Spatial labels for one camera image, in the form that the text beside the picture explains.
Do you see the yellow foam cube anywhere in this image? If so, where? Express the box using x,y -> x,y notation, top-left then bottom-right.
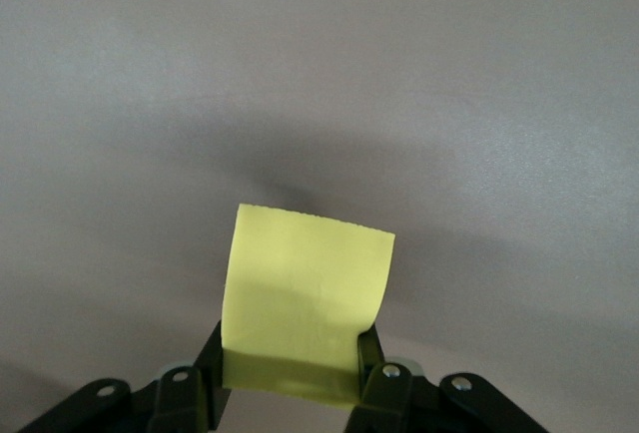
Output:
219,203 -> 398,409

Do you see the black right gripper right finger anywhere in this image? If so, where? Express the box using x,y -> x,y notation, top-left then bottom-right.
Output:
343,325 -> 545,433

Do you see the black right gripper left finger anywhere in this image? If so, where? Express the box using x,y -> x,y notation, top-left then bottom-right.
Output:
17,320 -> 231,433

